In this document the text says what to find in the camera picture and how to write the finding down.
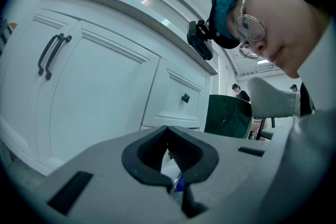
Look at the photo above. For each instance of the black white patterned cushion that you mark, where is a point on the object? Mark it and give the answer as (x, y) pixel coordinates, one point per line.
(3, 36)

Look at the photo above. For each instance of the teal black cap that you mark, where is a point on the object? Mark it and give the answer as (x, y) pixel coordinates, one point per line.
(225, 8)

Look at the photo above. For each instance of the black head-worn camera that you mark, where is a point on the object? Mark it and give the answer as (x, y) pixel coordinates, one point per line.
(200, 39)

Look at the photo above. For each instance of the round metal eyeglasses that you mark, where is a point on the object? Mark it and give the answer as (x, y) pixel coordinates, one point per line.
(250, 27)

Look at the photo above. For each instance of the blue cloth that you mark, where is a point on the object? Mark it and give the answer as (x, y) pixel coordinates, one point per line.
(179, 185)

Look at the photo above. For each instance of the cardboard box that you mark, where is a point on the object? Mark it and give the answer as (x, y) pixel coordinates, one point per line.
(258, 124)

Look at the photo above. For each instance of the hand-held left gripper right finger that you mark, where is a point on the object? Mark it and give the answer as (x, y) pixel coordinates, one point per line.
(231, 165)

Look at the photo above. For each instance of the orange sofa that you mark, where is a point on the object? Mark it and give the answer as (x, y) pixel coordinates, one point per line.
(12, 25)

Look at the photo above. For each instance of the person's black printed top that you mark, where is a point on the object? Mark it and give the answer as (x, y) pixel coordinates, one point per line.
(305, 102)

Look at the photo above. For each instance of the grey chair black legs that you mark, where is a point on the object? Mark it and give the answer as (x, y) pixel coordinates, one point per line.
(273, 102)

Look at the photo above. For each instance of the white vanity cabinet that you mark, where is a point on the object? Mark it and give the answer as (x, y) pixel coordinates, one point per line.
(105, 15)

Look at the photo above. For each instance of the person's head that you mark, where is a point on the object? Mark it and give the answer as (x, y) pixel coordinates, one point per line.
(283, 21)

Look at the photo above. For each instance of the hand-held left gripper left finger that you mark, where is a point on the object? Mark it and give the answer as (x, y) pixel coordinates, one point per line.
(110, 191)

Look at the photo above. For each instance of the black drawer knob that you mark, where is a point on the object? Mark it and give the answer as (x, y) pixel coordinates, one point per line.
(185, 98)

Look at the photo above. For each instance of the white cabinet door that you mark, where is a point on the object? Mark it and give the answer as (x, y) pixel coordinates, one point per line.
(23, 99)
(99, 99)

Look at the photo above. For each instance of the ceiling strip light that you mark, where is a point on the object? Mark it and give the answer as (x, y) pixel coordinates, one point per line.
(263, 62)

